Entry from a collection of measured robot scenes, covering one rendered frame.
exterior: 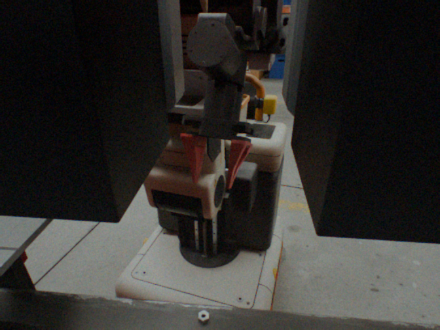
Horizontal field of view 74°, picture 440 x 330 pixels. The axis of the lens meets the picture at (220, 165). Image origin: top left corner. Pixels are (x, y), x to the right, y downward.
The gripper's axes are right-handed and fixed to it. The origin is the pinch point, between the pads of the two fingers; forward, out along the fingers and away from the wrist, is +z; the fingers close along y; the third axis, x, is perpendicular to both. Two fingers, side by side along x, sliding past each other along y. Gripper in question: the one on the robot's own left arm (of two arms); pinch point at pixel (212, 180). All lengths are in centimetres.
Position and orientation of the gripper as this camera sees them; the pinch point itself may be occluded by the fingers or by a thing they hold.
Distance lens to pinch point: 45.0
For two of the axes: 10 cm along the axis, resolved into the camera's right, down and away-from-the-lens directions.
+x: 2.7, -0.1, 9.6
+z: -1.4, 9.9, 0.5
